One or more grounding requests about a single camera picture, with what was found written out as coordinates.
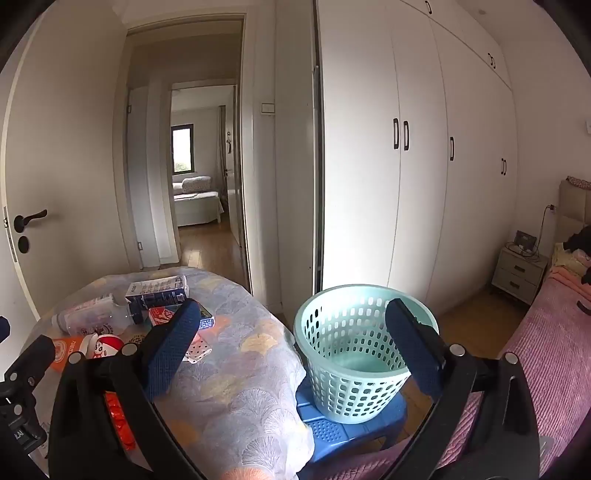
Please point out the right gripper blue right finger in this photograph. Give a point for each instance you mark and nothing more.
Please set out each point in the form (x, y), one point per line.
(420, 346)

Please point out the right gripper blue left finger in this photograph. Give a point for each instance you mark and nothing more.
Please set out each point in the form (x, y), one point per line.
(166, 346)

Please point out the blue white milk carton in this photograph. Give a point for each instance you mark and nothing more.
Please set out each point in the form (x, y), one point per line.
(143, 295)

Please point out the white bedroom door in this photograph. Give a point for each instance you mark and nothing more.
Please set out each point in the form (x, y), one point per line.
(57, 151)

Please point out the playing card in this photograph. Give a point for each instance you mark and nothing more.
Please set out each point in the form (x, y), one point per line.
(197, 350)

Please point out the red jelly cup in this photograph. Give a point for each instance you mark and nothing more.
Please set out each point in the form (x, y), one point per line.
(162, 314)

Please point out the red white packet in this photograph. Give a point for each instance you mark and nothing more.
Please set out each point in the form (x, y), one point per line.
(104, 345)

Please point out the light blue laundry basket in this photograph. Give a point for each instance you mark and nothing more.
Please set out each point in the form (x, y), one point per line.
(354, 364)

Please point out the clear plastic bottle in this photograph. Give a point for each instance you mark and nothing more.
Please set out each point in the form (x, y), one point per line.
(101, 315)

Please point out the patterned grey table cloth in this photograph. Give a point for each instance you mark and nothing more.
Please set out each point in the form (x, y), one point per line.
(234, 412)

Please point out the orange white snack packet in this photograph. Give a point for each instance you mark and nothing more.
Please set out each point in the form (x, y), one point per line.
(64, 347)

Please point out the white bedside table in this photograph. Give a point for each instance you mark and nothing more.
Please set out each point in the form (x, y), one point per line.
(518, 275)

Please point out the blue plastic stool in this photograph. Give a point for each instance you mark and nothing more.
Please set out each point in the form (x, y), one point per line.
(331, 437)

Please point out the pink bed cover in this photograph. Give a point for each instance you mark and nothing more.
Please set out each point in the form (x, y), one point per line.
(552, 340)

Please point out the white bed far room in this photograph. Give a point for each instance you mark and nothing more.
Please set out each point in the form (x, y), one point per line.
(196, 202)

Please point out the small clock on nightstand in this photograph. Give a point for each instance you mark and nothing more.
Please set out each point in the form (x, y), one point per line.
(524, 241)

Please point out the black remote on bed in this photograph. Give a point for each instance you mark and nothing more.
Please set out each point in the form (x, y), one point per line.
(586, 310)

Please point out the black clothing on bed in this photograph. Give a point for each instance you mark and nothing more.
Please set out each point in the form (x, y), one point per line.
(580, 242)

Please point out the dark framed window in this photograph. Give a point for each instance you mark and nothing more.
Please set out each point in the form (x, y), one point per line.
(182, 148)

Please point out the beige headboard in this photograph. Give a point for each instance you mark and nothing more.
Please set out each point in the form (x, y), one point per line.
(573, 212)

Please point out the white wardrobe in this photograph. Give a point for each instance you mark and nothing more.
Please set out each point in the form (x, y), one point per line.
(420, 148)

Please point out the black door handle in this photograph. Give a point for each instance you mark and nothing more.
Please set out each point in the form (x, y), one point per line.
(21, 222)

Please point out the white light switch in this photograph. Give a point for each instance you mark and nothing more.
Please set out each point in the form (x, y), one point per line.
(267, 108)

